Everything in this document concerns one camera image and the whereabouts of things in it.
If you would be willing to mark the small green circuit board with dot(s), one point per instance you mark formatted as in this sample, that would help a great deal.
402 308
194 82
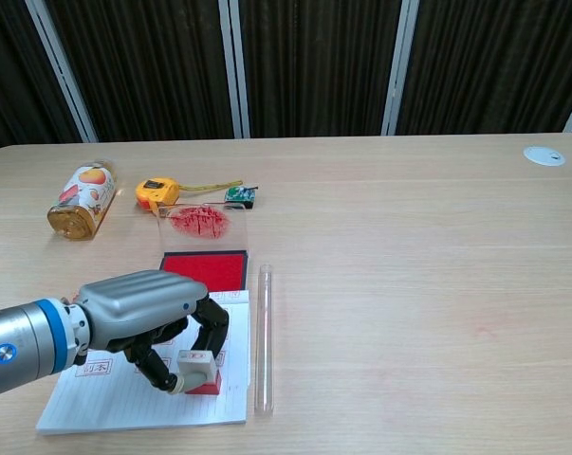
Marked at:
240 196

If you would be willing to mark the black curtain panel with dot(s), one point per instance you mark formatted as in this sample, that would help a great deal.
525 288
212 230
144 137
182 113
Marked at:
319 66
148 66
10 71
494 61

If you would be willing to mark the white lined notepad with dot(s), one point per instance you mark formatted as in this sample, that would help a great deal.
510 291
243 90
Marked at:
124 403

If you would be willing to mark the orange juice bottle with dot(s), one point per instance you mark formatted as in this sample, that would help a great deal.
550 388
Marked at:
84 199

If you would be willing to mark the red ink pad clear lid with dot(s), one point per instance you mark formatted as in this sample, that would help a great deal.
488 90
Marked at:
202 267

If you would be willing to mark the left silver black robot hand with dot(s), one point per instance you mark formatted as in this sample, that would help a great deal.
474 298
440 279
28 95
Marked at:
134 308

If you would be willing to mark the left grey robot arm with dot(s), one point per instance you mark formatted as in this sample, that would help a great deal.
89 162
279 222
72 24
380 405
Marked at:
24 341

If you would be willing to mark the white red stamp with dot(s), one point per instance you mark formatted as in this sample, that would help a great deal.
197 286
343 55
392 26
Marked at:
200 361

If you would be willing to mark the yellow tape measure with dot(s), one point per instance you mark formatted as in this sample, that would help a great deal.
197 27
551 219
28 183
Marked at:
156 192

